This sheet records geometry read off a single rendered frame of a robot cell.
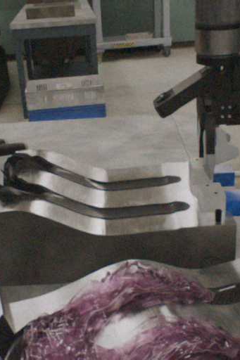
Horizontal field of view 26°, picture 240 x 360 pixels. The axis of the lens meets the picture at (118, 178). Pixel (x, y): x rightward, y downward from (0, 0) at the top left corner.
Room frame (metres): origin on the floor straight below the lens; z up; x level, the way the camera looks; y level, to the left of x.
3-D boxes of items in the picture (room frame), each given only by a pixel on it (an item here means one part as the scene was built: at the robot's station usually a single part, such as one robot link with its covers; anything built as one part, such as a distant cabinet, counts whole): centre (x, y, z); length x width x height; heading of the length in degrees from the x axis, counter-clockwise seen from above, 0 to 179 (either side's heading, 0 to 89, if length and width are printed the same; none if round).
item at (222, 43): (0.86, -0.18, 1.13); 0.08 x 0.08 x 0.05
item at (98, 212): (0.80, 0.06, 0.92); 0.35 x 0.16 x 0.09; 90
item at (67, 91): (4.02, 0.38, 0.28); 0.61 x 0.41 x 0.15; 94
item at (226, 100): (0.86, -0.18, 1.05); 0.09 x 0.08 x 0.12; 89
